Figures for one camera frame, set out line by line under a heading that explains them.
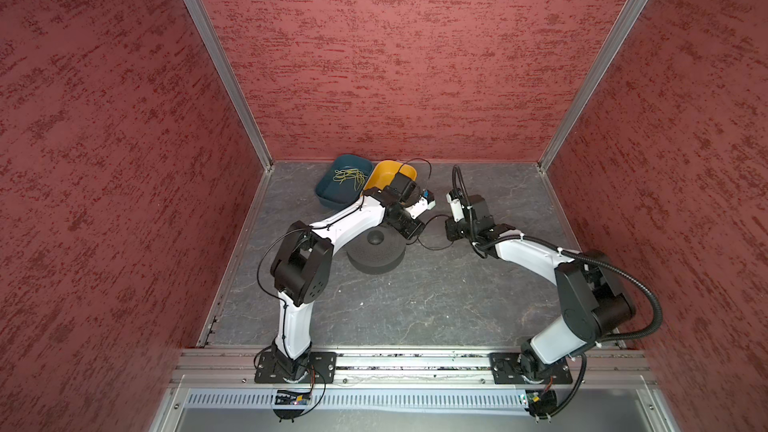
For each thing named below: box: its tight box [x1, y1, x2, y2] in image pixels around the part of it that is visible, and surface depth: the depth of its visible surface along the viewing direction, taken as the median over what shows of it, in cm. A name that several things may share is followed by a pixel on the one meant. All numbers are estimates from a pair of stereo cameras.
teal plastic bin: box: [315, 154, 374, 209], surface depth 116 cm
